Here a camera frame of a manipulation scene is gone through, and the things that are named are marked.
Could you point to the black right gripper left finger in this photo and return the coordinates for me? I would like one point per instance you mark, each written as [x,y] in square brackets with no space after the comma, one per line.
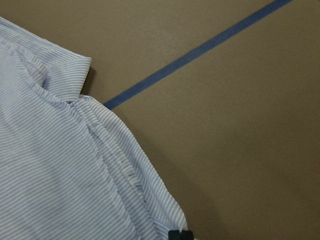
[174,235]

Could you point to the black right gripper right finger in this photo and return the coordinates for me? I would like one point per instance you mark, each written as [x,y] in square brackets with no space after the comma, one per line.
[187,235]

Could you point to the light blue striped shirt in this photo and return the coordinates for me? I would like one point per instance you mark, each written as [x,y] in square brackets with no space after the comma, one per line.
[70,169]

